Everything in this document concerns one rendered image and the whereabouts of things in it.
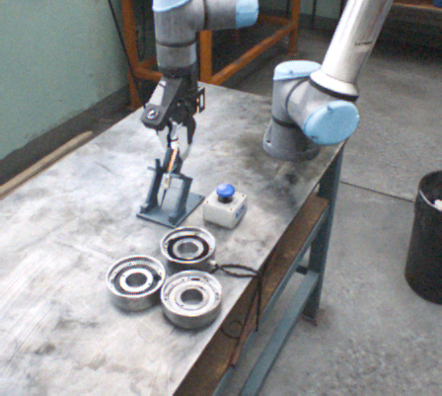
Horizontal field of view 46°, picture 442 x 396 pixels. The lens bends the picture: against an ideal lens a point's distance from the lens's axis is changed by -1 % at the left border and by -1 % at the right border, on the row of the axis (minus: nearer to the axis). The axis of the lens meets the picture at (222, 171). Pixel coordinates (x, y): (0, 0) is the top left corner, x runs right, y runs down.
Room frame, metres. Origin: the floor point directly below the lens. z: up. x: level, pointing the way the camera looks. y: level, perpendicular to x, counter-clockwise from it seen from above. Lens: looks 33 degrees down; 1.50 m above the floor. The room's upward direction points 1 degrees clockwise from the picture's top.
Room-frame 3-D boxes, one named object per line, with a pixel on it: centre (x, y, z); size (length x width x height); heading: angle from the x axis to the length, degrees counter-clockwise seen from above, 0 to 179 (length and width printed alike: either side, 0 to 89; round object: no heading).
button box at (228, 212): (0.90, -0.01, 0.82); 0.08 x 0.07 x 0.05; 152
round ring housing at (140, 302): (0.67, 0.15, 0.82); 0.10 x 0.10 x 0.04
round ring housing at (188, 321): (0.63, 0.05, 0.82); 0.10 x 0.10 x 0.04
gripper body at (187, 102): (0.97, 0.09, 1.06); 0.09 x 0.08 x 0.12; 153
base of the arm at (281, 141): (1.20, -0.18, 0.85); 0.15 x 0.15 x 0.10
